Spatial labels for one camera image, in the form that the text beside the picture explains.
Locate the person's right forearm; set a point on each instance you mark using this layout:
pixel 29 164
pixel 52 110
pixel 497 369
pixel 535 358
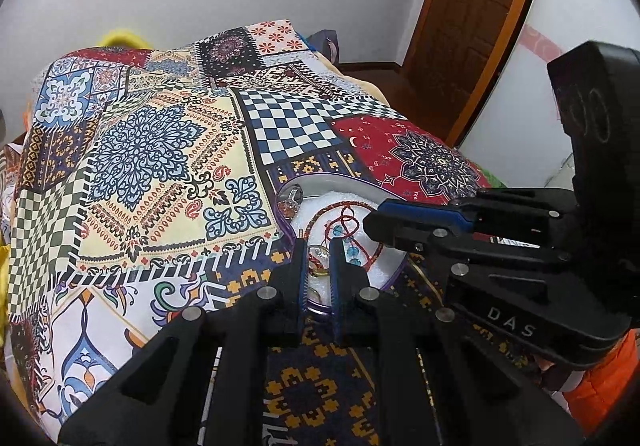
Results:
pixel 607 376

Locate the yellow cloth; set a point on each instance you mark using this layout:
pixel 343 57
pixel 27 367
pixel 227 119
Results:
pixel 4 286

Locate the brown wooden door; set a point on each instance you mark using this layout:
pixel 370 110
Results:
pixel 470 26

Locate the colourful fleece blanket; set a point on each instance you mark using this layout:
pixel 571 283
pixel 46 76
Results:
pixel 350 76

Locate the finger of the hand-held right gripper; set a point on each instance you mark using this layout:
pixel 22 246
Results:
pixel 425 238
pixel 425 213

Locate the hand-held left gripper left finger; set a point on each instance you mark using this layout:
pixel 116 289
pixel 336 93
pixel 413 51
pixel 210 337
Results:
pixel 300 276

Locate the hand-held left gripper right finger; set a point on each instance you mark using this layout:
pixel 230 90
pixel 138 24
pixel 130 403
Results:
pixel 336 281

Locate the grey bag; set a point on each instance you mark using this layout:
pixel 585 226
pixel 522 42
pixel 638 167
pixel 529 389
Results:
pixel 325 44

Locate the gold red bangle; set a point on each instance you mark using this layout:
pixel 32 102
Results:
pixel 318 262

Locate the patchwork printed blanket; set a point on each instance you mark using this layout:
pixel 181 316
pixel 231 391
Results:
pixel 150 151

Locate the purple heart-shaped jewelry box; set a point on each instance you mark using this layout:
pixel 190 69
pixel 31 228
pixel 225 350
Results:
pixel 385 271

